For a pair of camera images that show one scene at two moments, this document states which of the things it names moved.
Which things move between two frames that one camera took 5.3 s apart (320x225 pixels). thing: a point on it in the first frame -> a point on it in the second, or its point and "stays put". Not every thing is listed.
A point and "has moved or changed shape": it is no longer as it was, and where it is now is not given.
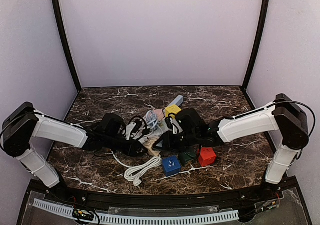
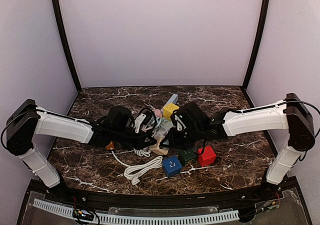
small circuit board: [83, 214] stays put
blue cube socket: [171, 165] stays put
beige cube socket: [148, 143] has moved or changed shape
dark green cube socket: [184, 157] stays put
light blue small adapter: [178, 100] -> [174, 99]
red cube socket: [206, 156] stays put
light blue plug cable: [151, 119] -> [159, 123]
